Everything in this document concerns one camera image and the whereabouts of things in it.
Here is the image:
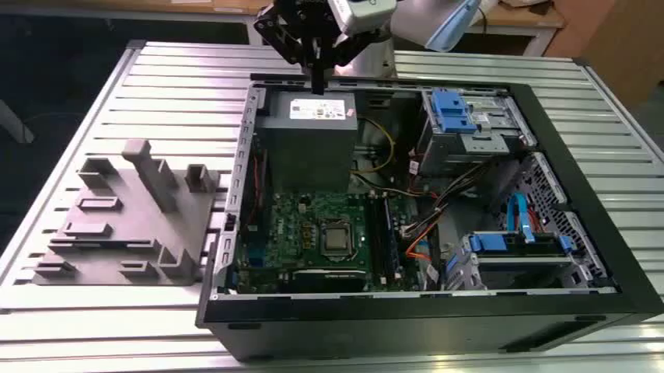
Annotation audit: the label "black graphics card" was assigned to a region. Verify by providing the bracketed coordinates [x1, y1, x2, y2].
[281, 267, 370, 295]

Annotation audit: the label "grey power supply unit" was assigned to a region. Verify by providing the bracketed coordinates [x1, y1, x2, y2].
[256, 91, 359, 193]

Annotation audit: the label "blue plastic drive bracket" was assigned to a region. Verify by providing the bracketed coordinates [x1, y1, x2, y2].
[430, 89, 475, 134]

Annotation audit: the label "black PC case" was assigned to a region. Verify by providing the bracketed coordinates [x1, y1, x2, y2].
[193, 72, 664, 362]

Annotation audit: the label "black RAM slot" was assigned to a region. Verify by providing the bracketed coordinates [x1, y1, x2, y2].
[372, 192, 388, 284]
[364, 192, 378, 285]

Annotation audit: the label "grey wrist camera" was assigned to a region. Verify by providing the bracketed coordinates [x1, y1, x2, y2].
[331, 0, 398, 36]

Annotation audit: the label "orange wire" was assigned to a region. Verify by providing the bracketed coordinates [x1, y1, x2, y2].
[406, 232, 434, 262]

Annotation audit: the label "black wire bundle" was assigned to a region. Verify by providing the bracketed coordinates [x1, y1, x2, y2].
[402, 157, 514, 238]

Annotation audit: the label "metal optical drive bay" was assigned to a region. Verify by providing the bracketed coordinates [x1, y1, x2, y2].
[416, 88, 538, 178]

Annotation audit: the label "yellow wire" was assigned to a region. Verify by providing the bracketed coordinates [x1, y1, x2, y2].
[351, 117, 398, 175]

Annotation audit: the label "brown wooden cabinet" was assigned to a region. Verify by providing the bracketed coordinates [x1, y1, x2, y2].
[543, 0, 664, 106]

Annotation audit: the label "blue SATA cable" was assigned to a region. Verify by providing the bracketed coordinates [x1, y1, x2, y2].
[504, 192, 538, 245]

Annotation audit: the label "green motherboard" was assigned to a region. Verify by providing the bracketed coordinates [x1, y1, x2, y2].
[235, 190, 442, 295]

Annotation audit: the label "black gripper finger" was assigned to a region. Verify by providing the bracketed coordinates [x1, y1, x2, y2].
[252, 7, 317, 96]
[317, 33, 374, 96]

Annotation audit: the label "metal CPU socket cover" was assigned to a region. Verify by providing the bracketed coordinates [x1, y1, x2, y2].
[316, 217, 359, 261]

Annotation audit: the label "grey parts rack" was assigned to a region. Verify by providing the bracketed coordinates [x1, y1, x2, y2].
[30, 139, 232, 288]

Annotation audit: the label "silver CPU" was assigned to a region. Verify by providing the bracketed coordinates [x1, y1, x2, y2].
[323, 228, 352, 249]

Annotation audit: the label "hard disk in blue carrier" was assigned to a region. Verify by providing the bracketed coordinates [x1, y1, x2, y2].
[462, 231, 575, 260]

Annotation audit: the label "wooden desk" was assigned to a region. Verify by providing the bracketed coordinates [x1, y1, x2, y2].
[0, 0, 567, 58]

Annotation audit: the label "metal disk bay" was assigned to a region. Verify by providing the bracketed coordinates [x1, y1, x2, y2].
[443, 232, 587, 291]

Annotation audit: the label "grey chair leg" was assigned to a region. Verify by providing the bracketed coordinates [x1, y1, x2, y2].
[0, 99, 36, 145]

